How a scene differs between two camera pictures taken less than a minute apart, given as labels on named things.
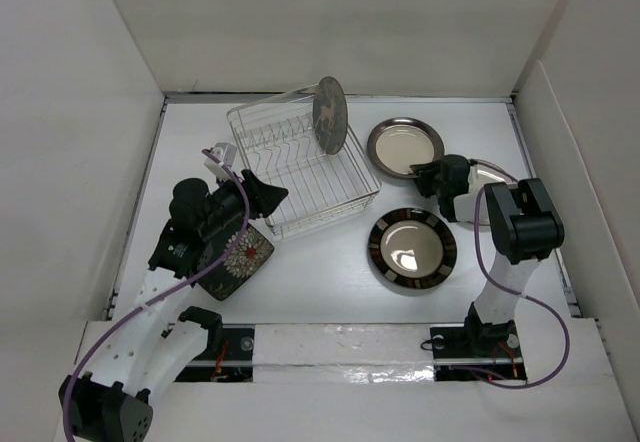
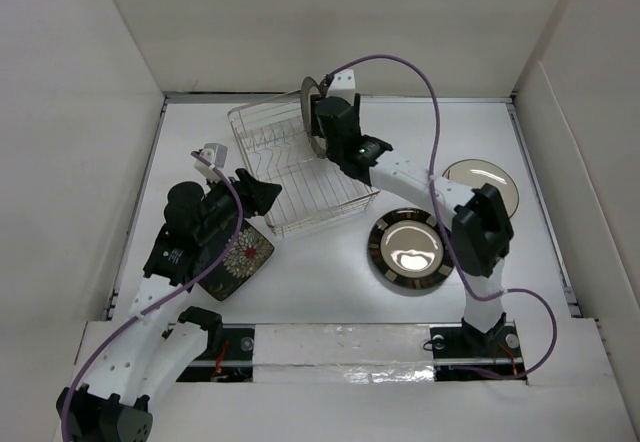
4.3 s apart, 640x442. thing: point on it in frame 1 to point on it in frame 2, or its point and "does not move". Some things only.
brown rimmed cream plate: (398, 143) to (317, 144)
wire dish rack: (276, 139) does not move
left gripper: (264, 197) does not move
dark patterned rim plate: (413, 248) does not move
